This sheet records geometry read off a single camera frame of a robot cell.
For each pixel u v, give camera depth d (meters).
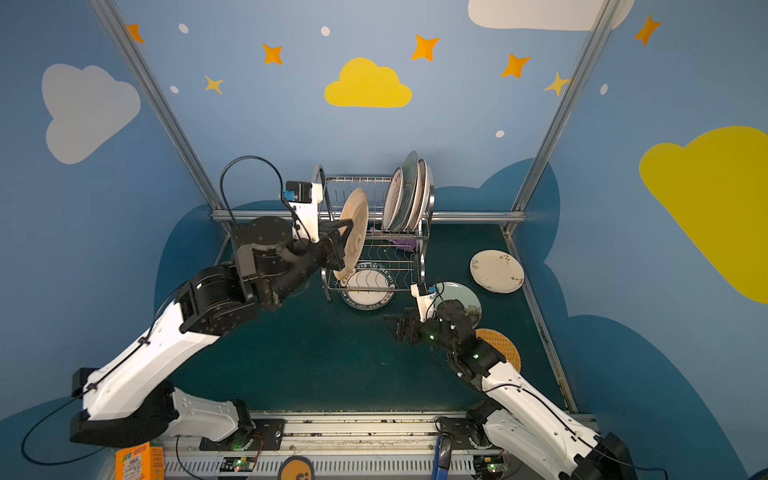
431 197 0.75
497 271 1.08
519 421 0.49
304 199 0.42
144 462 0.66
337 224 0.52
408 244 1.11
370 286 0.98
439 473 0.66
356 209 0.56
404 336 0.68
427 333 0.67
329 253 0.45
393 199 0.89
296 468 0.71
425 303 0.69
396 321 0.68
